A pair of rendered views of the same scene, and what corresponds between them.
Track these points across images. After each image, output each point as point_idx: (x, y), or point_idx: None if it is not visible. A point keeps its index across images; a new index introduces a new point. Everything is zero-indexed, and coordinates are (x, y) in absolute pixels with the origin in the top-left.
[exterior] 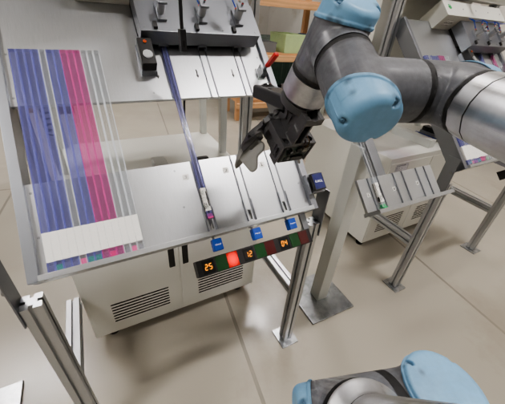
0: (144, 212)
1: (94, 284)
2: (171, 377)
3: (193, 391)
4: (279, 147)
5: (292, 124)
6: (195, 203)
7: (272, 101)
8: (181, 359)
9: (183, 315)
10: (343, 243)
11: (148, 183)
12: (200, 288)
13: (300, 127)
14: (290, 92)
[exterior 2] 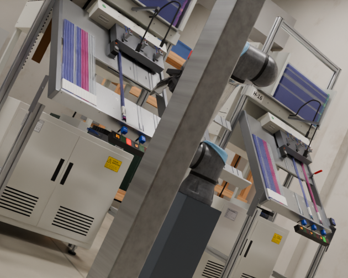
0: (98, 99)
1: (6, 156)
2: (22, 254)
3: (40, 265)
4: (174, 84)
5: None
6: (118, 110)
7: (175, 71)
8: (28, 253)
9: (26, 242)
10: None
11: (101, 91)
12: (54, 220)
13: None
14: (185, 65)
